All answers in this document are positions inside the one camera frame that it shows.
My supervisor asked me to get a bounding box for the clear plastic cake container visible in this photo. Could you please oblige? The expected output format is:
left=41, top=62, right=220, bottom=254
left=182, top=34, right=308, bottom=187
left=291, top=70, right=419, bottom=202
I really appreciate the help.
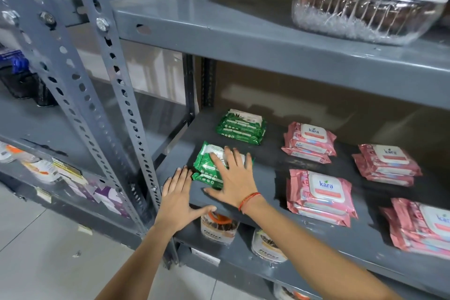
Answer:
left=291, top=0, right=450, bottom=46

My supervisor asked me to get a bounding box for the clear jar with orange lid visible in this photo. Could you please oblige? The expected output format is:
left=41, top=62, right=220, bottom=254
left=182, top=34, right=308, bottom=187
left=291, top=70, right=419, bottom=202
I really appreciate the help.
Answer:
left=200, top=211, right=240, bottom=245

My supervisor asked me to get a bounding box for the person's left hand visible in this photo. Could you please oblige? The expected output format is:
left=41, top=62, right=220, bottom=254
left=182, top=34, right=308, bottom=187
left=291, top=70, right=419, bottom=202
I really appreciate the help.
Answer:
left=154, top=166, right=217, bottom=234

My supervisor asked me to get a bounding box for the white packet with orange print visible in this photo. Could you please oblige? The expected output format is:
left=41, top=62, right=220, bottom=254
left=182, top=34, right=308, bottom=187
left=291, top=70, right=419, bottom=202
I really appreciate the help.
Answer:
left=21, top=158, right=61, bottom=184
left=0, top=142, right=25, bottom=164

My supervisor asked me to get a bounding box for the grey metal shelf rack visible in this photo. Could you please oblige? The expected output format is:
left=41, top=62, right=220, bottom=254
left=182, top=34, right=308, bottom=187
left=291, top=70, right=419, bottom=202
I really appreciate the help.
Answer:
left=70, top=0, right=450, bottom=300
left=0, top=0, right=195, bottom=251

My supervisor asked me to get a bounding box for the group of pink wipes packets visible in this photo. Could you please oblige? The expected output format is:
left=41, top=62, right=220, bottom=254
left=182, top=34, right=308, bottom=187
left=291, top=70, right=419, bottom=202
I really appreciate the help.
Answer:
left=281, top=121, right=450, bottom=261

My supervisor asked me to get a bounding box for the green wipes packet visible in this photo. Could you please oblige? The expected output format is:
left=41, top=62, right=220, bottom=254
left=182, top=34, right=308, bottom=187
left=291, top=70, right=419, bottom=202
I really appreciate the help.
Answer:
left=191, top=169, right=225, bottom=191
left=216, top=127, right=265, bottom=146
left=193, top=140, right=254, bottom=180
left=217, top=109, right=267, bottom=137

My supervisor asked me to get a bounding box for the red thread bracelet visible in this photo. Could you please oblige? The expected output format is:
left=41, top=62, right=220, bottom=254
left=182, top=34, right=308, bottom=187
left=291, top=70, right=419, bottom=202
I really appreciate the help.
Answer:
left=238, top=192, right=262, bottom=213

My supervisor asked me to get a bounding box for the person's right hand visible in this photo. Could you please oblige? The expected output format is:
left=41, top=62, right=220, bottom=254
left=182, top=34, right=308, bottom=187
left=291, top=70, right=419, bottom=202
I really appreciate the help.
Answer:
left=203, top=146, right=262, bottom=210

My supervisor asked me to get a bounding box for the black round container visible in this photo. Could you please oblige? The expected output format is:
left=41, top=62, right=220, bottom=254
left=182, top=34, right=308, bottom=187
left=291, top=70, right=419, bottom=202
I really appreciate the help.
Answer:
left=33, top=74, right=59, bottom=108

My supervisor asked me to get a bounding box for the white and purple packet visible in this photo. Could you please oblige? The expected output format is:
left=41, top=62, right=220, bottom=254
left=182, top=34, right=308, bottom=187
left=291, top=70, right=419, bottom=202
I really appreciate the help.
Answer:
left=92, top=185, right=128, bottom=218

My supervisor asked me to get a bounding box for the black container with blue top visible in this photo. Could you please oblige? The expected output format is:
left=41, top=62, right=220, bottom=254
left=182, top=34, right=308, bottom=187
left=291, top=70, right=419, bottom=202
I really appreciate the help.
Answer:
left=0, top=49, right=37, bottom=100

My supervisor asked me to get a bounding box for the packet with yellow label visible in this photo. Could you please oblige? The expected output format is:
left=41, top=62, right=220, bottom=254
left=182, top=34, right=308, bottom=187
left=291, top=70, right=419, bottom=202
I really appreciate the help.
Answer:
left=52, top=157, right=88, bottom=186

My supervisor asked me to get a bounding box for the person's left forearm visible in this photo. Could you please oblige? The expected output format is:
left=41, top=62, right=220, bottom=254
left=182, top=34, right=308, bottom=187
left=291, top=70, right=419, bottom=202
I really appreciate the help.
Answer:
left=95, top=222, right=178, bottom=300

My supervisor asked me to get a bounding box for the person's right forearm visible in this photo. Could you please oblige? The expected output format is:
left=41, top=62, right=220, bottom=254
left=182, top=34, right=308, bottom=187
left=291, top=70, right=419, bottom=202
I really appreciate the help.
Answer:
left=243, top=195, right=403, bottom=300

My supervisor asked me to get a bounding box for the clear jar with white label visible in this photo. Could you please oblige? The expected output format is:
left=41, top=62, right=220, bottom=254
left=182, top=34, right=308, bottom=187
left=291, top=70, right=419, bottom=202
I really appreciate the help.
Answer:
left=251, top=228, right=288, bottom=264

